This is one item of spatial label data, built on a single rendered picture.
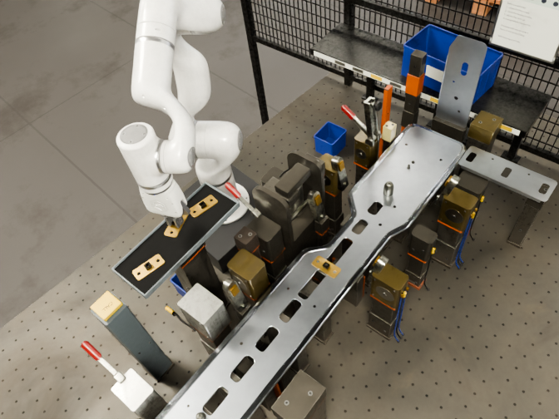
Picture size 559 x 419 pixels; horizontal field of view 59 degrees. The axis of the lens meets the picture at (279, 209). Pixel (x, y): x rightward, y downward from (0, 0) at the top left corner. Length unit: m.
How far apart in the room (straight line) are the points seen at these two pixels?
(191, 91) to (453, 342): 1.12
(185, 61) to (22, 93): 2.99
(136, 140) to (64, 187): 2.34
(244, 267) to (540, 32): 1.23
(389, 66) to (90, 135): 2.28
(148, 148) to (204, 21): 0.41
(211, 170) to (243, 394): 0.72
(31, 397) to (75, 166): 1.93
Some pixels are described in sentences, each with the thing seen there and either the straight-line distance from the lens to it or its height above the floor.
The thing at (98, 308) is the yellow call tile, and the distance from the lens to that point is 1.36.
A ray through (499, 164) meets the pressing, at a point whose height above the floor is 1.00.
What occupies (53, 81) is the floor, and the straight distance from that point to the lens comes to 4.31.
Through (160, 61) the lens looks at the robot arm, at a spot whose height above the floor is 1.61.
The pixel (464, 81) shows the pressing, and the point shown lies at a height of 1.19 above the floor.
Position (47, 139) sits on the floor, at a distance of 3.81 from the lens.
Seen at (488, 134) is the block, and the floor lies 1.05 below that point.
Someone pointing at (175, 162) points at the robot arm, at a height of 1.50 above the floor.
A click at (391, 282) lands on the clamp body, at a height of 1.05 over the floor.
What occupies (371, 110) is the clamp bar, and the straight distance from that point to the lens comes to 1.63.
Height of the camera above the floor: 2.26
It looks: 53 degrees down
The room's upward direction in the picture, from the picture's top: 10 degrees counter-clockwise
